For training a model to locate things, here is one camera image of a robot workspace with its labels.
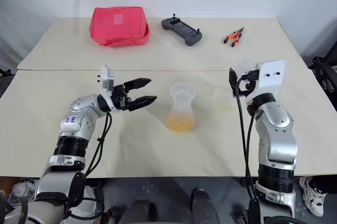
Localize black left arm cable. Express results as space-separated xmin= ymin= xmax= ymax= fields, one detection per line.
xmin=63 ymin=112 xmax=114 ymax=221

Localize red fabric bag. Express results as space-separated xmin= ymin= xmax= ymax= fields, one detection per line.
xmin=88 ymin=6 xmax=152 ymax=48

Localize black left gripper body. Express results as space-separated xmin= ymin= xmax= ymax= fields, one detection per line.
xmin=110 ymin=83 xmax=132 ymax=114

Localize clear shallow plastic dish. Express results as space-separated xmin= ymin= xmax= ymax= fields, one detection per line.
xmin=212 ymin=88 xmax=236 ymax=113

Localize white black sneaker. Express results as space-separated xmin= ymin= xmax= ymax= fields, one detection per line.
xmin=299 ymin=176 xmax=328 ymax=218

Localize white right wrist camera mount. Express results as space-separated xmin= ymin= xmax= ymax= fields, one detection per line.
xmin=245 ymin=60 xmax=286 ymax=104

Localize dark rounded shape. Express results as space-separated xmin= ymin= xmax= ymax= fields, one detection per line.
xmin=125 ymin=198 xmax=156 ymax=224
xmin=193 ymin=188 xmax=225 ymax=224

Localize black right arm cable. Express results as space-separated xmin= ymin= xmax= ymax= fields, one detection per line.
xmin=235 ymin=70 xmax=262 ymax=210

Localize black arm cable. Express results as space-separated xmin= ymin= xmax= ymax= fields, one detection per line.
xmin=235 ymin=70 xmax=262 ymax=210
xmin=63 ymin=112 xmax=114 ymax=221

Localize black stand base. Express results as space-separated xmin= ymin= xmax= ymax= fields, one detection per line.
xmin=308 ymin=49 xmax=337 ymax=89

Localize clear plastic conical flask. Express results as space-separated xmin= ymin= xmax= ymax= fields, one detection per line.
xmin=165 ymin=94 xmax=198 ymax=134

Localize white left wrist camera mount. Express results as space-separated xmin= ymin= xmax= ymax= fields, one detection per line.
xmin=97 ymin=64 xmax=116 ymax=104

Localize clear plastic funnel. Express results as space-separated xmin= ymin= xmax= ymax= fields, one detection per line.
xmin=169 ymin=82 xmax=197 ymax=107

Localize grey handheld controller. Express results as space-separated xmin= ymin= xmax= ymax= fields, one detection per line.
xmin=161 ymin=13 xmax=204 ymax=47

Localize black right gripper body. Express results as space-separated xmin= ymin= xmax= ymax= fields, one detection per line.
xmin=235 ymin=76 xmax=258 ymax=98

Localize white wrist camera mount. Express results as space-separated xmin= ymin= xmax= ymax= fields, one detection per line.
xmin=97 ymin=64 xmax=116 ymax=104
xmin=245 ymin=60 xmax=286 ymax=104

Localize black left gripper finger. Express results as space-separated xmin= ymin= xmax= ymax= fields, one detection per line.
xmin=123 ymin=77 xmax=152 ymax=91
xmin=128 ymin=94 xmax=158 ymax=112

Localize orange black pliers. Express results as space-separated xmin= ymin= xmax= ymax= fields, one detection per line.
xmin=223 ymin=26 xmax=245 ymax=49

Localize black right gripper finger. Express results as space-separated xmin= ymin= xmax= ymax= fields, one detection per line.
xmin=228 ymin=67 xmax=240 ymax=98

